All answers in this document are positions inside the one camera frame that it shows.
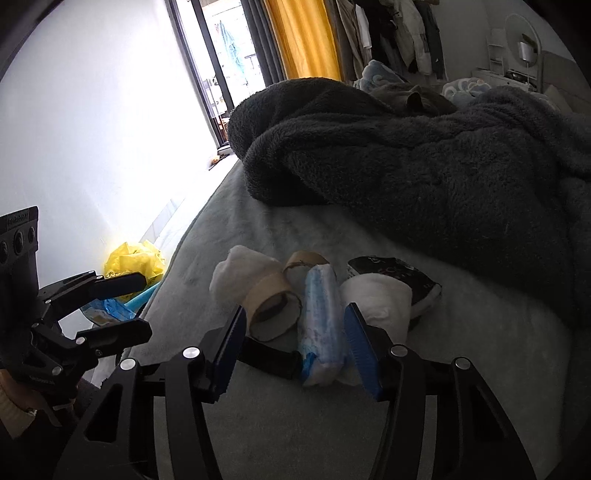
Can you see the round vanity mirror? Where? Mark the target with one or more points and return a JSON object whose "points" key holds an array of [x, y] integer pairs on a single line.
{"points": [[524, 50]]}

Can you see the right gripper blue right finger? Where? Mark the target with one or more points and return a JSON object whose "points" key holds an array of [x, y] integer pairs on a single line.
{"points": [[370, 347]]}

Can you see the grey pillow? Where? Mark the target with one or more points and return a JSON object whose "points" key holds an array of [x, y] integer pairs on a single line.
{"points": [[558, 101]]}

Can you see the yellow curtain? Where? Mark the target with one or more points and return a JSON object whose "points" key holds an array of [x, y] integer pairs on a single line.
{"points": [[304, 34]]}

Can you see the black framed balcony door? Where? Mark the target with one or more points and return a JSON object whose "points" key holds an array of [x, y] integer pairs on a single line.
{"points": [[217, 49]]}

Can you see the black snack packet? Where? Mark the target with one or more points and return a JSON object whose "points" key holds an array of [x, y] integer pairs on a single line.
{"points": [[425, 291]]}

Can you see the person's left hand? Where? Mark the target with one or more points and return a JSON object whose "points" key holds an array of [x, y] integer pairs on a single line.
{"points": [[25, 398]]}

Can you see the blue wet wipes pack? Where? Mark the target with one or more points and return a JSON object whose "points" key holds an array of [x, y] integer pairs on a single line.
{"points": [[321, 337]]}

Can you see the blue plush toy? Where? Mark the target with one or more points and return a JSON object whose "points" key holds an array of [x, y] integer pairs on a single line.
{"points": [[136, 303]]}

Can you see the olive garment on bed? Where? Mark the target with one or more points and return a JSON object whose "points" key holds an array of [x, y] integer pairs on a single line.
{"points": [[409, 100]]}

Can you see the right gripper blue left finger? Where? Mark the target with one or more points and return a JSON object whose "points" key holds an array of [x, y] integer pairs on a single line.
{"points": [[221, 348]]}

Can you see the grey bed mattress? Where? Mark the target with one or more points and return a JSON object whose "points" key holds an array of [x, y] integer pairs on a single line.
{"points": [[293, 343]]}

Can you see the grey curtain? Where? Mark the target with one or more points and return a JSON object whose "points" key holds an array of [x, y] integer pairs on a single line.
{"points": [[264, 41]]}

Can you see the yellow plastic bag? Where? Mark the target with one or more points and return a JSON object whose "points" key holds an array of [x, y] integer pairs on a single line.
{"points": [[142, 257]]}

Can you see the blue pet food bag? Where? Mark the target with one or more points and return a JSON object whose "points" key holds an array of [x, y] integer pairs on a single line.
{"points": [[107, 312]]}

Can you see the dark grey fleece blanket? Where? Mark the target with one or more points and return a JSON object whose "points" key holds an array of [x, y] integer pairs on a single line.
{"points": [[500, 188]]}

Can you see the white tissue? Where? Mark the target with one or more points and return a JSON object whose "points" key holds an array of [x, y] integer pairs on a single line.
{"points": [[234, 277], [385, 302]]}

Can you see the blue cloud pattern duvet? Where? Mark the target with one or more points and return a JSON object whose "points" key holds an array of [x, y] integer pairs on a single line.
{"points": [[459, 92]]}

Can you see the clothes rack with garments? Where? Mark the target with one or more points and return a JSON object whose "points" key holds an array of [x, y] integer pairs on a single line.
{"points": [[402, 35]]}

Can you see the cardboard tape roll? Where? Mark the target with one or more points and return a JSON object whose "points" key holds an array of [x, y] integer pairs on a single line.
{"points": [[272, 307]]}

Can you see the white dresser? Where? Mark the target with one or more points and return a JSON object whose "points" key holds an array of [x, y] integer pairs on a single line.
{"points": [[496, 72]]}

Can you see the cream knit sleeve forearm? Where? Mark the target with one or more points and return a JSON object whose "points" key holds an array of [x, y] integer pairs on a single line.
{"points": [[15, 420]]}

